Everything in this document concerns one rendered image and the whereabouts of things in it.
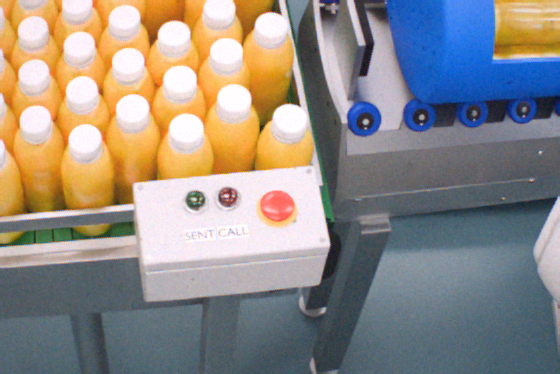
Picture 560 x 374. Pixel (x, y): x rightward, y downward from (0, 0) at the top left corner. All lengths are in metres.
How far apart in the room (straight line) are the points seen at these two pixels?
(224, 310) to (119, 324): 0.97
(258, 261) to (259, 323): 1.15
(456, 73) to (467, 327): 1.16
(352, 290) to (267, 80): 0.62
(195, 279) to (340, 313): 0.82
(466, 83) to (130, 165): 0.41
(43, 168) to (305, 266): 0.33
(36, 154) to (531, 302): 1.43
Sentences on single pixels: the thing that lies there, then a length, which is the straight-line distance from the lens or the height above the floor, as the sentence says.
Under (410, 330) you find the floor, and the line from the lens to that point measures 2.51.
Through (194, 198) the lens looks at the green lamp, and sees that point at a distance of 1.32.
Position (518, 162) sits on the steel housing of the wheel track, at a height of 0.86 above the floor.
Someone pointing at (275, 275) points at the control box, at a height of 1.04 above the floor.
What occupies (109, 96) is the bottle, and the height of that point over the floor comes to 1.03.
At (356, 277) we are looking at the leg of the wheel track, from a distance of 2.01.
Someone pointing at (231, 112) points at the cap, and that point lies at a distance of 1.42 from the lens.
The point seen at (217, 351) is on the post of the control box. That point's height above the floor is 0.75.
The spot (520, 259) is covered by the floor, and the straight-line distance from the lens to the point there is 2.64.
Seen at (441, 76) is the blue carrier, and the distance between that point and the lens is 1.46.
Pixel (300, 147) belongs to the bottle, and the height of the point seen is 1.05.
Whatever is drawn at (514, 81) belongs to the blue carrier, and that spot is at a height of 1.09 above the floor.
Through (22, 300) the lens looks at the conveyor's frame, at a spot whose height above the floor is 0.79.
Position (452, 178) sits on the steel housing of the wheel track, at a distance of 1.68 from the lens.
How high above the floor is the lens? 2.26
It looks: 60 degrees down
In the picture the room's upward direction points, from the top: 9 degrees clockwise
